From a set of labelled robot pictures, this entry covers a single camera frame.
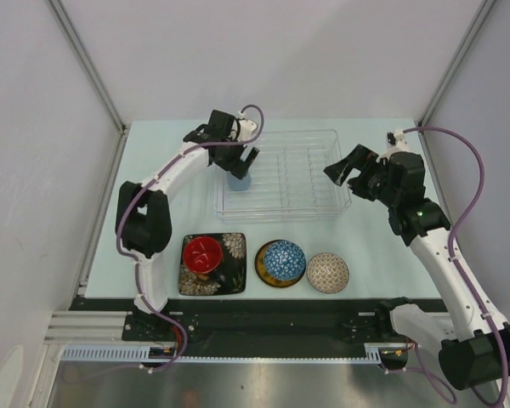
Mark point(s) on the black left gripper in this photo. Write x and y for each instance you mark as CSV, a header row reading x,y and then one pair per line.
x,y
236,167

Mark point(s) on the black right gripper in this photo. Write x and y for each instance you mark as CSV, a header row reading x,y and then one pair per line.
x,y
359,157

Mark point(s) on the light blue plastic cup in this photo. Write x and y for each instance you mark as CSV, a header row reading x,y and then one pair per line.
x,y
239,184

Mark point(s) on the red black lacquer cup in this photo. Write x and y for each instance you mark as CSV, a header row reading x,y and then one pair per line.
x,y
202,255

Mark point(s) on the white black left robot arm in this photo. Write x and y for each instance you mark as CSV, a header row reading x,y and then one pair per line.
x,y
143,217

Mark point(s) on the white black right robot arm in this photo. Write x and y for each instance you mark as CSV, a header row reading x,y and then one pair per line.
x,y
474,348

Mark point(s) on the blue triangle pattern bowl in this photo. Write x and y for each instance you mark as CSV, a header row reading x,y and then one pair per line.
x,y
284,260

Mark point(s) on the yellow round saucer plate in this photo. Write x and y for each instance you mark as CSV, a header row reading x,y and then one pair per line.
x,y
263,274

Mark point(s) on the black floral square plate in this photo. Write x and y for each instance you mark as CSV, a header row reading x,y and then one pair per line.
x,y
228,278

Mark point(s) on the brown lattice pattern bowl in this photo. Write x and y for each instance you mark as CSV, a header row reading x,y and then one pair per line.
x,y
327,273

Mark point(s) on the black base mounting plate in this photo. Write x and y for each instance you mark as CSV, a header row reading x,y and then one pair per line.
x,y
350,320

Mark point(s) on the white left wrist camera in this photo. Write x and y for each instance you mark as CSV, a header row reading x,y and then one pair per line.
x,y
248,128

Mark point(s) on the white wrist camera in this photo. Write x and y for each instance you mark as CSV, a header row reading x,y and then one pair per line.
x,y
248,128
395,143

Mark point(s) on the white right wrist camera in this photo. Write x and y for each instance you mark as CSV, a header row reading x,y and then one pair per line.
x,y
395,143

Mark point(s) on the left aluminium frame post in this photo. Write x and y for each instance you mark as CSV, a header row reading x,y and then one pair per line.
x,y
90,70

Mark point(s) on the aluminium frame post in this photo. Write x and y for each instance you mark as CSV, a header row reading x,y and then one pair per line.
x,y
90,70
465,46

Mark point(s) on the right aluminium frame post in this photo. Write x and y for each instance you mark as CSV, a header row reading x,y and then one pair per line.
x,y
465,46

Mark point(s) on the white slotted cable duct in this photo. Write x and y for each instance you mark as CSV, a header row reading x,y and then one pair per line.
x,y
370,354

